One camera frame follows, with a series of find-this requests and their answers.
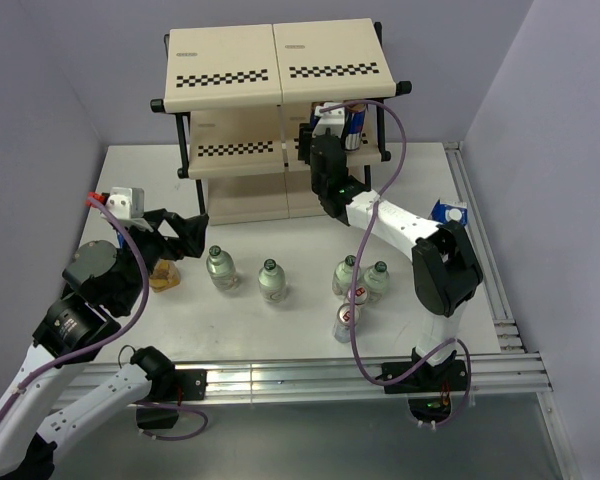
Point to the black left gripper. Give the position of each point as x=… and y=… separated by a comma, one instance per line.
x=191, y=233

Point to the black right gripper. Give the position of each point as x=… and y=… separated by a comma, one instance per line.
x=310, y=150

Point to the blue silver energy drink can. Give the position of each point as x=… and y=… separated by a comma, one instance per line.
x=315, y=114
x=354, y=125

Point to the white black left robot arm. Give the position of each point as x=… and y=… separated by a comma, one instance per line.
x=103, y=282

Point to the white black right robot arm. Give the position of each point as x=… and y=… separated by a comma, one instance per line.
x=446, y=270

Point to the beige three-tier shelf rack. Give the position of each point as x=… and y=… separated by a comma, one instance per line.
x=240, y=93

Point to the clear glass bottle green cap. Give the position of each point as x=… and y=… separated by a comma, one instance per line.
x=221, y=268
x=272, y=281
x=344, y=275
x=376, y=280

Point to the blue Fontana juice carton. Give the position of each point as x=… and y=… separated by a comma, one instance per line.
x=165, y=276

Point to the blue purple berry juice carton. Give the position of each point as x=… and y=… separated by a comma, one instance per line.
x=445, y=211

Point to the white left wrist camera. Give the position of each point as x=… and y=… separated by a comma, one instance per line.
x=124, y=203

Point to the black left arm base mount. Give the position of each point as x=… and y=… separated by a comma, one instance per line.
x=164, y=406

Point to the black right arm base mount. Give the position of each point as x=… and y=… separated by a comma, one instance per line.
x=429, y=390

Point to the aluminium mounting rail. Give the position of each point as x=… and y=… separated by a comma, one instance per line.
x=340, y=380

